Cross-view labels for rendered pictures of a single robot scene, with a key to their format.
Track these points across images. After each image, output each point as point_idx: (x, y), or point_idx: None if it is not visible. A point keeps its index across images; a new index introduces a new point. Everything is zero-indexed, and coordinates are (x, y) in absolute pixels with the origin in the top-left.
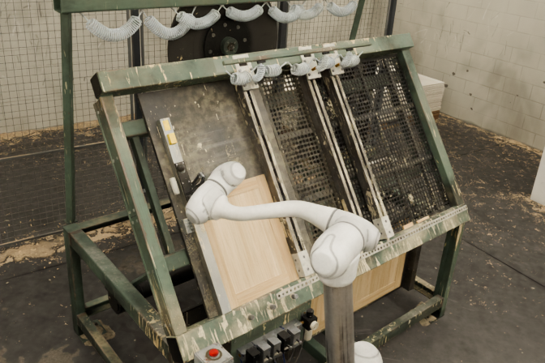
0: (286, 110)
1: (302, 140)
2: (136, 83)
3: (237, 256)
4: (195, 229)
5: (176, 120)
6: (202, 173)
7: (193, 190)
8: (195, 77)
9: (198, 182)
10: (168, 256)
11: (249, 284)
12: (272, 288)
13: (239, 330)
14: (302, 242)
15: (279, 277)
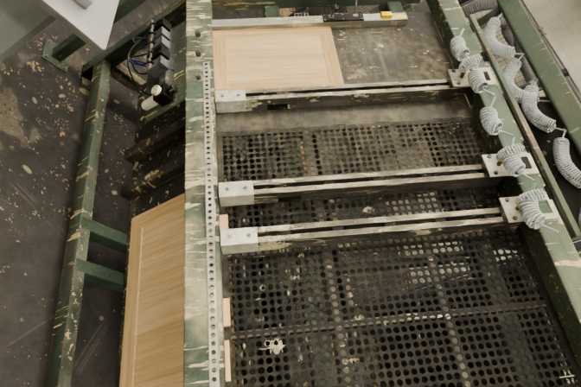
0: (431, 144)
1: (389, 155)
2: None
3: (260, 47)
4: (296, 16)
5: (406, 33)
6: None
7: None
8: (453, 31)
9: None
10: (277, 12)
11: (228, 51)
12: (216, 70)
13: (190, 25)
14: (255, 98)
15: (224, 79)
